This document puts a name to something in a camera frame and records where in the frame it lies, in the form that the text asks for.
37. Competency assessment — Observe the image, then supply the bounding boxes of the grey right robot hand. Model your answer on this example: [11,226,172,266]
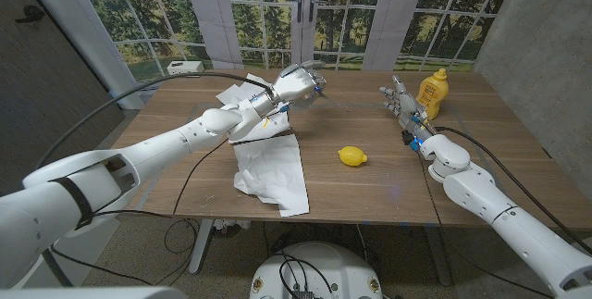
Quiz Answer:
[378,74,438,146]

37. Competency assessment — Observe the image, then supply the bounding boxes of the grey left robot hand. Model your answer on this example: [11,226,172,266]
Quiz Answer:
[272,60,328,110]

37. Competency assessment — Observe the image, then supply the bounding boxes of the yellow mustard bottle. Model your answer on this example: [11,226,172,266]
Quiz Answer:
[415,68,450,121]

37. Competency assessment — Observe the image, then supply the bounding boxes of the yellow lemon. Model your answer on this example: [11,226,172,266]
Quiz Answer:
[337,145,369,168]

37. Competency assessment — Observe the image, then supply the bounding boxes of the crumpled white paper sheet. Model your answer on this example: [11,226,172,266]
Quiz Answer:
[216,73,292,144]

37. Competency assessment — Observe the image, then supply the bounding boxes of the printed forest window backdrop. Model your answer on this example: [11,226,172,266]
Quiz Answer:
[71,0,522,83]

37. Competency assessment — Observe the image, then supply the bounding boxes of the creased white paper sheet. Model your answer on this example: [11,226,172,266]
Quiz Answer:
[233,133,311,218]

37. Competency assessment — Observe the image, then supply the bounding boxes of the white power socket box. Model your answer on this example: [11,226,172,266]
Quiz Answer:
[166,60,205,77]

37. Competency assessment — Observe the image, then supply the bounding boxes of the grey table leg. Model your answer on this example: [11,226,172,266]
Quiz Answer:
[423,225,453,287]

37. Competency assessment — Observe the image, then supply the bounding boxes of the white robot torso base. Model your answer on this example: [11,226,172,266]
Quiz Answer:
[249,242,384,299]

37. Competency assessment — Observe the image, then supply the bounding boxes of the white table leg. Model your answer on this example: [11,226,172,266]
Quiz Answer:
[188,218,215,276]

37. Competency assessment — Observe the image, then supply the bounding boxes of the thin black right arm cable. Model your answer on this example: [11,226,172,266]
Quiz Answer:
[415,149,555,299]

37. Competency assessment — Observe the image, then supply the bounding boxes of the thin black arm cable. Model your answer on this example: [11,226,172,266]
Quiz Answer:
[48,139,230,287]
[415,149,555,299]

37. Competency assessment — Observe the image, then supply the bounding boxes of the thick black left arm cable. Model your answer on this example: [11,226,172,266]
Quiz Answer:
[34,71,277,287]

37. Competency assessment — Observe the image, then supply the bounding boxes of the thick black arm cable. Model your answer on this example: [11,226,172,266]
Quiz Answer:
[434,124,592,253]
[34,71,277,287]

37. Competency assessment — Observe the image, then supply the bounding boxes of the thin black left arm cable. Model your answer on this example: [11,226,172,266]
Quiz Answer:
[48,139,230,287]

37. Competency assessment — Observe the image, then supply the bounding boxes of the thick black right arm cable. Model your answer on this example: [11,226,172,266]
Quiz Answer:
[434,124,592,253]

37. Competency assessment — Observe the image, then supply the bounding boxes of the black floor cable loop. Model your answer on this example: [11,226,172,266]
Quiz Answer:
[163,218,201,255]

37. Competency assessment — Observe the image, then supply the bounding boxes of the white backdrop frame post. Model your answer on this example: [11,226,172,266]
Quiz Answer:
[13,0,145,110]

